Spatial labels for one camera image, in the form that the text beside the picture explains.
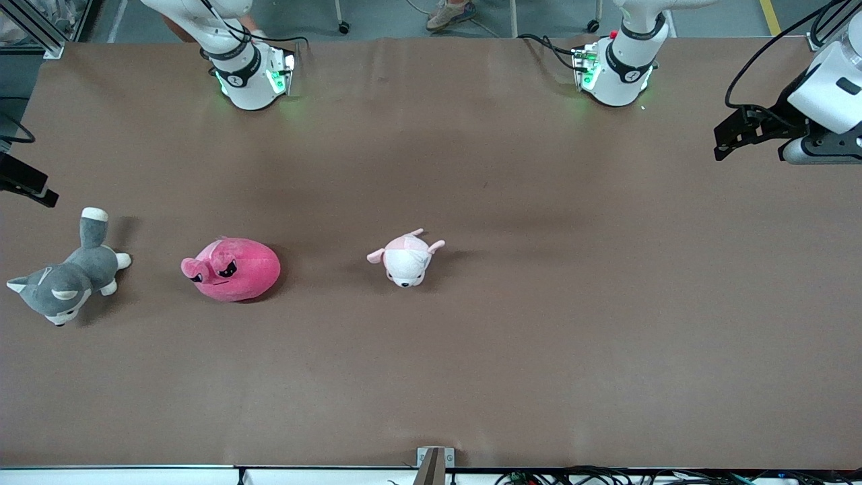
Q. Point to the chair leg with caster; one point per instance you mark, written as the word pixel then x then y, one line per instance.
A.
pixel 343 27
pixel 592 25

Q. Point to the beige shoe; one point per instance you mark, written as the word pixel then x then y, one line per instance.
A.
pixel 448 13

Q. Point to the metal table bracket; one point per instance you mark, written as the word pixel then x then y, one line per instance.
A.
pixel 424 455

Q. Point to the white table edge rail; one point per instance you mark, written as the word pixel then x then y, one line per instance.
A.
pixel 135 475

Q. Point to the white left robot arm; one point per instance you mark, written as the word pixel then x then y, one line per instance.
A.
pixel 626 67

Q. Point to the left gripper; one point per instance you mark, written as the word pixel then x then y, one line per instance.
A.
pixel 776 118

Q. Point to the hot pink round plush toy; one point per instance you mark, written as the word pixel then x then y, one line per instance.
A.
pixel 236 273

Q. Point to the white thin pole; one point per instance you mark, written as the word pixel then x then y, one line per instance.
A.
pixel 513 17

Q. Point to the dark camera mount pole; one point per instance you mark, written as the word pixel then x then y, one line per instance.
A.
pixel 431 471

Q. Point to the aluminium frame profile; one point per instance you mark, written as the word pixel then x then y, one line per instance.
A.
pixel 40 37
pixel 825 30

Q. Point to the pale pink white plush dog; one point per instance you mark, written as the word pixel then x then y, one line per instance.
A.
pixel 404 263

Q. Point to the grey white husky plush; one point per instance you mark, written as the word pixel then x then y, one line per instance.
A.
pixel 64 283

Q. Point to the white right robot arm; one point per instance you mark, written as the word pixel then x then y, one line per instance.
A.
pixel 249 81

